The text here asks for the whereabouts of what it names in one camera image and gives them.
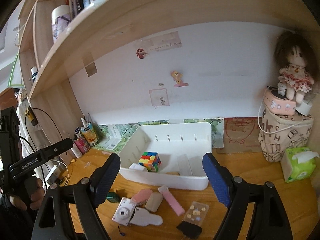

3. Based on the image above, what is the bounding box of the small dark green box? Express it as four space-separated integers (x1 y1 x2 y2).
106 192 120 203

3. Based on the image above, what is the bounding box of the white toy camera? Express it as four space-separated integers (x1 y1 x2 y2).
112 197 136 226

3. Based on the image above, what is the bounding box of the clear sticker card pack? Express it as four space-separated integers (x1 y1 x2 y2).
183 201 209 226

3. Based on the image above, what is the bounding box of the pink oval compact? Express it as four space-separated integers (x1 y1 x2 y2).
131 189 153 206

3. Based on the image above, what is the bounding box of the round gold metal tin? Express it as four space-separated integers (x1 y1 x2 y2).
166 171 180 176

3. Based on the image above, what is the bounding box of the multicolour puzzle cube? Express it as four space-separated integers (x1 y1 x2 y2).
138 152 161 173

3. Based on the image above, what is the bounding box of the pink comb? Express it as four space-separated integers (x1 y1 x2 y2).
158 185 185 216

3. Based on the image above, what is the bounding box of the white paddle shaped mirror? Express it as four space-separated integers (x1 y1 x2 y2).
129 207 163 226

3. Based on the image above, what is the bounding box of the beige soap block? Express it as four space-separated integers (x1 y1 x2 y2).
145 192 163 213

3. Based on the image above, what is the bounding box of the black plug adapter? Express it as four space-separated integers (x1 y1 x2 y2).
176 221 202 239

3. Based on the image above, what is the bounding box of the person's left hand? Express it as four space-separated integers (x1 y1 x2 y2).
9 178 44 211

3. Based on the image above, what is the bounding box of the pink small carton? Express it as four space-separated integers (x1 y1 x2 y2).
74 137 91 154

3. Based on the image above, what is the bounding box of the white plastic bottle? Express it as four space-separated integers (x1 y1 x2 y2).
71 143 82 158

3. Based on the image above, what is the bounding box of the green leaf pattern paper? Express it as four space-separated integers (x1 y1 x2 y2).
93 118 225 153

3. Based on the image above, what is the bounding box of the brown cartoon cardboard sheet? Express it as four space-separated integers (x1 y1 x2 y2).
216 117 261 154

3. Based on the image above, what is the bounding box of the orange juice carton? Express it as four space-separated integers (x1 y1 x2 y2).
80 122 99 146

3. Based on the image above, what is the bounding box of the white plastic storage bin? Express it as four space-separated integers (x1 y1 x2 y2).
119 131 212 191

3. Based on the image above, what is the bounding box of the beige printed fabric bag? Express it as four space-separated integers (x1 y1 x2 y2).
258 108 314 163

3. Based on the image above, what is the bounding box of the green tissue pack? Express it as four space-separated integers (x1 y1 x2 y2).
280 147 319 183

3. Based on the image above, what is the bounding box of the pink oval case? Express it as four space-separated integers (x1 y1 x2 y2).
263 89 296 116

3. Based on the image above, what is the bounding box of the brown haired rag doll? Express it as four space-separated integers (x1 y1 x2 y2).
274 31 319 105

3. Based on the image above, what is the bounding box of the white patterned cylinder container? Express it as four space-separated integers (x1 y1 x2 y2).
52 4 72 43

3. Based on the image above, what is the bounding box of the pink framed wall drawing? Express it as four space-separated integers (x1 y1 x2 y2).
149 88 170 107

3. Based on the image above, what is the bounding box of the white charging cable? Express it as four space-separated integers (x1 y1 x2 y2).
257 86 313 135

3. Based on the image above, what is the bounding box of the yellow pony wall sticker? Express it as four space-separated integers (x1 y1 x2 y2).
171 70 189 88

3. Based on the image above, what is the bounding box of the red wall sticker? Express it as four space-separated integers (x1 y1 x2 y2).
136 48 148 59

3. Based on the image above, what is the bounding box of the taped paper wall note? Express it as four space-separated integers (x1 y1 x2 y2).
137 31 182 54

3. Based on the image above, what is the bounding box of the wooden wall shelf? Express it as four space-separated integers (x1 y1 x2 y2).
17 0 320 100

